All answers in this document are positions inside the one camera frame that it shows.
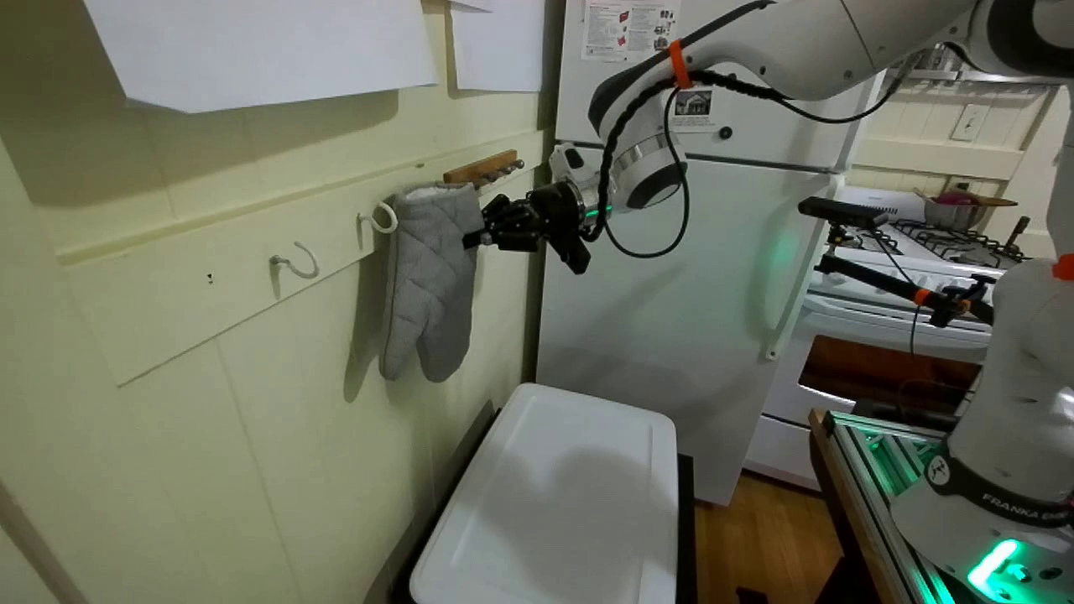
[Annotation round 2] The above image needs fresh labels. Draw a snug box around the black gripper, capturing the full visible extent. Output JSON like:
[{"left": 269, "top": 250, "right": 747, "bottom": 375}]
[{"left": 458, "top": 178, "right": 598, "bottom": 278}]

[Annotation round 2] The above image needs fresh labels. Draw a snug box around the grey quilted oven mitt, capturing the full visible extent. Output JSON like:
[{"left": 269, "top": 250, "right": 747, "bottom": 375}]
[{"left": 364, "top": 181, "right": 485, "bottom": 386}]

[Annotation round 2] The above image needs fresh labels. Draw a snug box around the wooden peg rack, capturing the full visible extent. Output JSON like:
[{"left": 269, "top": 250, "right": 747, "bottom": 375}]
[{"left": 440, "top": 147, "right": 528, "bottom": 191}]

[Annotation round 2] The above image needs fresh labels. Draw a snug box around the white refrigerator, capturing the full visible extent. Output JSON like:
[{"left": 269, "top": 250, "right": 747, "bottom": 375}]
[{"left": 533, "top": 0, "right": 891, "bottom": 509}]

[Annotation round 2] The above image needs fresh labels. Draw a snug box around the printed instruction sheet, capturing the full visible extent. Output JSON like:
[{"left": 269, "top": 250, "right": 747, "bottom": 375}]
[{"left": 581, "top": 0, "right": 692, "bottom": 59}]

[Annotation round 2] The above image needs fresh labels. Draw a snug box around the white plastic storage bin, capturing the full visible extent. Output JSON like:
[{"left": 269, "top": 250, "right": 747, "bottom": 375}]
[{"left": 405, "top": 383, "right": 682, "bottom": 604}]

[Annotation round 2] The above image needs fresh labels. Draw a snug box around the white kitchen stove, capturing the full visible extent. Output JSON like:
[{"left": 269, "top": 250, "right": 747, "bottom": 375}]
[{"left": 740, "top": 181, "right": 1050, "bottom": 498}]

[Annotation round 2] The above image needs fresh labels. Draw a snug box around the red cooking pot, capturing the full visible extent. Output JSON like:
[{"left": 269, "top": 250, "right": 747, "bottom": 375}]
[{"left": 918, "top": 181, "right": 990, "bottom": 234}]

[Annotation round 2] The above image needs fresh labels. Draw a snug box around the robot mounting table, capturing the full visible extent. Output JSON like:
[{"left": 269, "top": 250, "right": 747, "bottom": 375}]
[{"left": 806, "top": 406, "right": 1074, "bottom": 604}]

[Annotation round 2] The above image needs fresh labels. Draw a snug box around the metal wall hook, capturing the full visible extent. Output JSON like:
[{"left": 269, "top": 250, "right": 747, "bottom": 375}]
[
  {"left": 353, "top": 201, "right": 388, "bottom": 253},
  {"left": 265, "top": 241, "right": 323, "bottom": 302}
]

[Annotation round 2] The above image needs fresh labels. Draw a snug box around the small white wall paper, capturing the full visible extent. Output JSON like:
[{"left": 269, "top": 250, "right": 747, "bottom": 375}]
[{"left": 446, "top": 0, "right": 551, "bottom": 96}]

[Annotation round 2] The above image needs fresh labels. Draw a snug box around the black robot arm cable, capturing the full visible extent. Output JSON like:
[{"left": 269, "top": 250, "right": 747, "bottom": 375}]
[{"left": 598, "top": 59, "right": 915, "bottom": 264}]

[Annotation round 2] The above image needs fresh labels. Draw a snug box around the large white wall paper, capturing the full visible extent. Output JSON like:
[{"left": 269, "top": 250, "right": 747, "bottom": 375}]
[{"left": 78, "top": 0, "right": 440, "bottom": 118}]

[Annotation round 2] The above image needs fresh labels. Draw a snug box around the black camera boom stand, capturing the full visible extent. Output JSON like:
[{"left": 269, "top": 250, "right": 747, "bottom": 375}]
[{"left": 794, "top": 194, "right": 999, "bottom": 333}]

